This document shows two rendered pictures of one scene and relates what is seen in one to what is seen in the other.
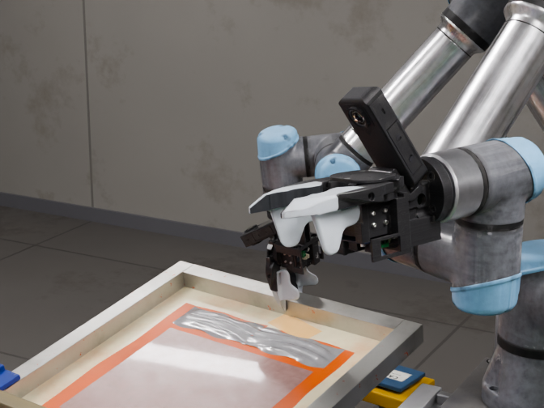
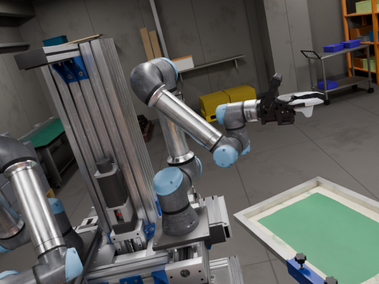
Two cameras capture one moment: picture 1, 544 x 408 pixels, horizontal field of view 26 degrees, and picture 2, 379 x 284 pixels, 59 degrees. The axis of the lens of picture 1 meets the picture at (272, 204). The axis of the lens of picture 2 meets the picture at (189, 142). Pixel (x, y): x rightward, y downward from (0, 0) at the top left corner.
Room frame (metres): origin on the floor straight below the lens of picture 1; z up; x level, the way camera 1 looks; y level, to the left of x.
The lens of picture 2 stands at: (1.89, 0.75, 1.97)
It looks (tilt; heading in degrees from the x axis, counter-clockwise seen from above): 18 degrees down; 246
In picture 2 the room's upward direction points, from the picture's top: 15 degrees counter-clockwise
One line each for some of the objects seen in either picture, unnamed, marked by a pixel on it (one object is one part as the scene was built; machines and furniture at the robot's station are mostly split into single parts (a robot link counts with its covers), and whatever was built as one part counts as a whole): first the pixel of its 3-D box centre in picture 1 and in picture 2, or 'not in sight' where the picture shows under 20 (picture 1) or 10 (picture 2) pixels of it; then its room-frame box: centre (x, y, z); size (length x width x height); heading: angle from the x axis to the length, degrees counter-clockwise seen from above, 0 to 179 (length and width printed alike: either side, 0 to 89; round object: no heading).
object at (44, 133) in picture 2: not in sight; (57, 145); (1.57, -6.36, 0.48); 2.52 x 1.00 x 0.96; 61
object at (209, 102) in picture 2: not in sight; (227, 102); (-2.18, -5.68, 0.23); 1.31 x 0.94 x 0.45; 151
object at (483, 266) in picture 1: (475, 257); (237, 140); (1.27, -0.23, 1.56); 0.11 x 0.08 x 0.11; 37
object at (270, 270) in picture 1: (276, 267); not in sight; (2.11, -0.01, 1.25); 0.05 x 0.02 x 0.09; 143
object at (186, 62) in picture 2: not in sight; (183, 63); (-1.63, -6.33, 1.30); 0.50 x 0.42 x 0.27; 151
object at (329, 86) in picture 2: not in sight; (336, 71); (-3.61, -3.82, 0.54); 1.14 x 0.68 x 1.07; 153
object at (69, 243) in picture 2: not in sight; (61, 240); (1.95, -0.61, 1.31); 0.15 x 0.15 x 0.10
